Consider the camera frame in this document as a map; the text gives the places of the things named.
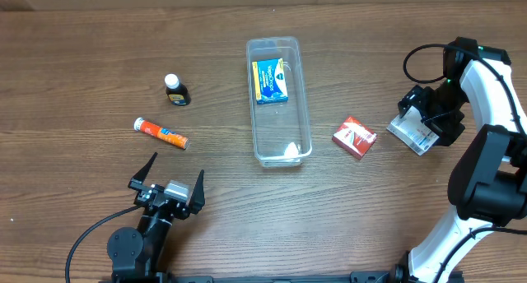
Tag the clear plastic container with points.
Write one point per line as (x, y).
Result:
(281, 131)

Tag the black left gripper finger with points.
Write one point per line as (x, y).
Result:
(197, 199)
(141, 175)

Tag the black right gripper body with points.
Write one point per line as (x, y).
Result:
(442, 104)

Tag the white plaster box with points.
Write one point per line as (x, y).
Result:
(410, 130)

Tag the dark bottle white cap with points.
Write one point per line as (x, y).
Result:
(176, 91)

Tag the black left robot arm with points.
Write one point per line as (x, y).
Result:
(135, 252)

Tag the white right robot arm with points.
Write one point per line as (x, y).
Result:
(487, 187)

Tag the red white small box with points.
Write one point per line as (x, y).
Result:
(354, 137)

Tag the orange tablet tube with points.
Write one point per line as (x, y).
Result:
(161, 133)

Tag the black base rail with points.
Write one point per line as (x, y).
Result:
(354, 277)

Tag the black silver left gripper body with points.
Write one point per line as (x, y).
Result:
(143, 196)

